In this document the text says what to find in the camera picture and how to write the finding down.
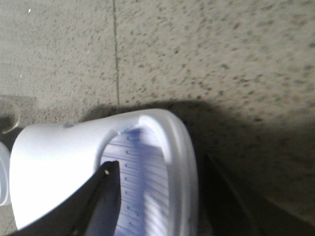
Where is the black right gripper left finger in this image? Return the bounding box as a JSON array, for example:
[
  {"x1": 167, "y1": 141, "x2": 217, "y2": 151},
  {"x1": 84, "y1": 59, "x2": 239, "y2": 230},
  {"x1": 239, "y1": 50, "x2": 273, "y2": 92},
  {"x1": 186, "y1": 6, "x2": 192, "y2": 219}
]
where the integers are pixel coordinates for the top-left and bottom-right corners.
[{"x1": 12, "y1": 161, "x2": 121, "y2": 236}]

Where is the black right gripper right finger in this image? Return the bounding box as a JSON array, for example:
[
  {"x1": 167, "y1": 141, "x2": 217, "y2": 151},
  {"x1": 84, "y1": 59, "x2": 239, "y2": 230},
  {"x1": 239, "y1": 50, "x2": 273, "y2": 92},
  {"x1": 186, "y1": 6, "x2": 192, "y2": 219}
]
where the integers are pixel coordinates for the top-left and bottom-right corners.
[{"x1": 202, "y1": 155, "x2": 261, "y2": 236}]

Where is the light blue slipper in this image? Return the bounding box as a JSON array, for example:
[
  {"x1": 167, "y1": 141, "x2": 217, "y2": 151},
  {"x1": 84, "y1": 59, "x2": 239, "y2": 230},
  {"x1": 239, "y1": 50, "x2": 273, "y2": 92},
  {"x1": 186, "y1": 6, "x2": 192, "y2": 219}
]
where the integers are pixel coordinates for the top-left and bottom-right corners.
[
  {"x1": 0, "y1": 143, "x2": 11, "y2": 206},
  {"x1": 9, "y1": 109, "x2": 198, "y2": 236}
]

